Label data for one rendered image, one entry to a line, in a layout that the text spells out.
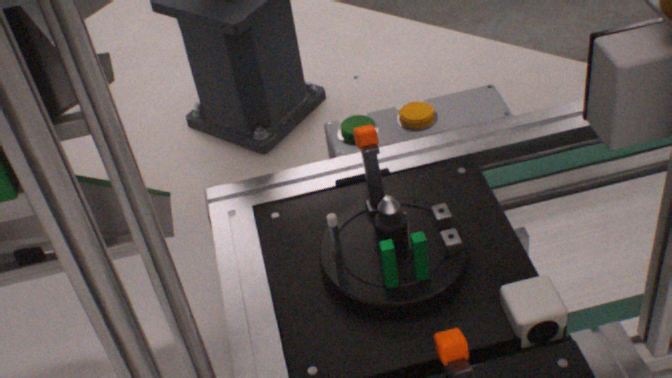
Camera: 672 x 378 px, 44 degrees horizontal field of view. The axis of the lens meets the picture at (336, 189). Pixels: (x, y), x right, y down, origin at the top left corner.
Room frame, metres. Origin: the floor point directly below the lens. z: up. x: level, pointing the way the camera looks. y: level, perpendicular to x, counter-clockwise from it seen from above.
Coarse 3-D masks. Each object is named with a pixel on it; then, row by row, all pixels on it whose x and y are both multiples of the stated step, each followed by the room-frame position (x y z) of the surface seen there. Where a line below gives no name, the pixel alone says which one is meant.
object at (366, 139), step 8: (360, 128) 0.62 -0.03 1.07; (368, 128) 0.62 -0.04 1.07; (360, 136) 0.61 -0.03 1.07; (368, 136) 0.61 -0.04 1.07; (376, 136) 0.61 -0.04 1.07; (360, 144) 0.61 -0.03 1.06; (368, 144) 0.61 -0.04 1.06; (376, 144) 0.60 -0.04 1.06; (360, 152) 0.61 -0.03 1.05; (368, 152) 0.59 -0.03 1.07; (376, 152) 0.59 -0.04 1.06; (368, 160) 0.60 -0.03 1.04; (376, 160) 0.60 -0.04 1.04; (368, 168) 0.60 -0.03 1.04; (376, 168) 0.60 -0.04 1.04; (368, 176) 0.60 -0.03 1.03; (376, 176) 0.60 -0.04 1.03; (368, 184) 0.60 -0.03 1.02; (376, 184) 0.60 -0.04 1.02; (376, 192) 0.59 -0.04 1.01; (376, 200) 0.59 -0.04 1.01
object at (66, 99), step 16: (16, 16) 0.46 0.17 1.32; (16, 32) 0.45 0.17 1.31; (32, 32) 0.47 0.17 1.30; (32, 48) 0.47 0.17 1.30; (48, 48) 0.49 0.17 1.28; (32, 64) 0.46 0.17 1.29; (48, 64) 0.48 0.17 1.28; (48, 80) 0.47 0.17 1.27; (64, 80) 0.49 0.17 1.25; (112, 80) 0.58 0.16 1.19; (48, 96) 0.46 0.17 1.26; (64, 96) 0.48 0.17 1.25; (48, 112) 0.45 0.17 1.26; (64, 112) 0.47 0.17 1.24
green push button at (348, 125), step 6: (348, 120) 0.77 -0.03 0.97; (354, 120) 0.77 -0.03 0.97; (360, 120) 0.76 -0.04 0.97; (366, 120) 0.76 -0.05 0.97; (372, 120) 0.76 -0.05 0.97; (342, 126) 0.76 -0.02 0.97; (348, 126) 0.76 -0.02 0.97; (354, 126) 0.75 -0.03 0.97; (342, 132) 0.75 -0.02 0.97; (348, 132) 0.74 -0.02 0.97; (348, 138) 0.74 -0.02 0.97
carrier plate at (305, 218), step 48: (336, 192) 0.65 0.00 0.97; (384, 192) 0.64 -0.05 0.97; (432, 192) 0.63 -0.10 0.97; (480, 192) 0.61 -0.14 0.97; (288, 240) 0.59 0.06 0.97; (480, 240) 0.55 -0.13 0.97; (288, 288) 0.53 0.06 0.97; (480, 288) 0.49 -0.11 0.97; (288, 336) 0.47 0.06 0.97; (336, 336) 0.46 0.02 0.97; (384, 336) 0.45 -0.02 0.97; (432, 336) 0.45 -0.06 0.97; (480, 336) 0.44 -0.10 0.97
